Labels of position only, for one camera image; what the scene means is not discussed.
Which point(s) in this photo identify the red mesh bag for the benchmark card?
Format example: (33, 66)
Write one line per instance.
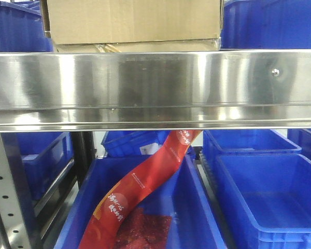
(141, 230)

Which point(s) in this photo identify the large cardboard box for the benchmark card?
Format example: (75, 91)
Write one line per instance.
(133, 26)

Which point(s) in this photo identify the perforated steel shelf upright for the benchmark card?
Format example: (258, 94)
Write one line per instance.
(16, 210)

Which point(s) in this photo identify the stainless steel shelf beam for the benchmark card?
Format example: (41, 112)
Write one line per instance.
(228, 89)

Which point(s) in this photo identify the blue bin rear right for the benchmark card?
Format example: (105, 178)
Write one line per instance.
(242, 142)

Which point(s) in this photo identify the blue bin lower left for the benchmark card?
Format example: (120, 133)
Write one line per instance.
(44, 155)

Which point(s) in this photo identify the blue bin upper right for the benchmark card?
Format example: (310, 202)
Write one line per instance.
(266, 25)

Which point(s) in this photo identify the empty blue bin right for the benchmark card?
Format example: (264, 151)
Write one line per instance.
(266, 199)

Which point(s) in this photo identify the blue bin with red banner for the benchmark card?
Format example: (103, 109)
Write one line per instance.
(182, 197)

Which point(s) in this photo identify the blue bin upper left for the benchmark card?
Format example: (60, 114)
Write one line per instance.
(21, 28)

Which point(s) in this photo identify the red printed banner strip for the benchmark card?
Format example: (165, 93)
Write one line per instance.
(133, 188)

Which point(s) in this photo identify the blue bin rear centre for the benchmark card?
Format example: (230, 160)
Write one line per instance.
(132, 143)

